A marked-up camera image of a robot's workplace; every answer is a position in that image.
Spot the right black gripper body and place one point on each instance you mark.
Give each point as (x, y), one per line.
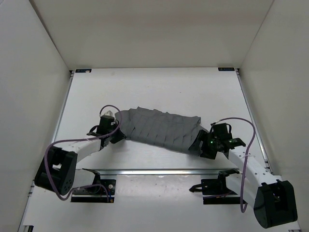
(211, 147)

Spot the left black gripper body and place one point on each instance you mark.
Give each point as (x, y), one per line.
(115, 125)

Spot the grey pleated skirt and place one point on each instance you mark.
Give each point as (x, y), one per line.
(153, 127)

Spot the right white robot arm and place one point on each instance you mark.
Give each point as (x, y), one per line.
(272, 200)

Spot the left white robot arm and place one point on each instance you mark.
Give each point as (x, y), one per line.
(57, 170)

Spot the left blue corner label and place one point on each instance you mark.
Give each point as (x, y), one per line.
(83, 70)

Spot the blue corner label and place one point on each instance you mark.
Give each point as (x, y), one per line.
(83, 70)
(226, 69)

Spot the right blue corner label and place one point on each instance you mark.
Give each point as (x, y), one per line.
(226, 69)

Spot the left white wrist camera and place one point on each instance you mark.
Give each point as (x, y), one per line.
(107, 114)

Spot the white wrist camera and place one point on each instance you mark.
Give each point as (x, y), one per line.
(216, 123)
(107, 114)

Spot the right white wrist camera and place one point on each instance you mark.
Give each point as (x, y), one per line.
(216, 123)

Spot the aluminium front rail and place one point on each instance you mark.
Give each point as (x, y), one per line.
(110, 172)

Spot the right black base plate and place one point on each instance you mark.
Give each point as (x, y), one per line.
(214, 194)

